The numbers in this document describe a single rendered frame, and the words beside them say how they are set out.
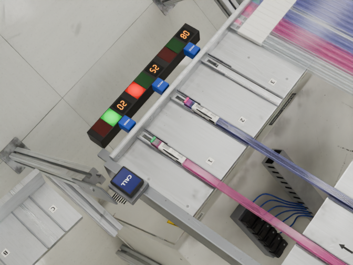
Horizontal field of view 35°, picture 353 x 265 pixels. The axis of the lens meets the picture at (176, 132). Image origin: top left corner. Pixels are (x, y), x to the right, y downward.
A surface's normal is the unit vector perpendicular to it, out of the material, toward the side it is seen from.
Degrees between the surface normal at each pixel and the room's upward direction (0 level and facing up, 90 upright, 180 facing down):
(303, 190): 0
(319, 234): 46
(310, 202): 0
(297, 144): 0
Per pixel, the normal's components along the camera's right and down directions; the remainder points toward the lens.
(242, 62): -0.09, -0.46
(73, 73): 0.50, 0.04
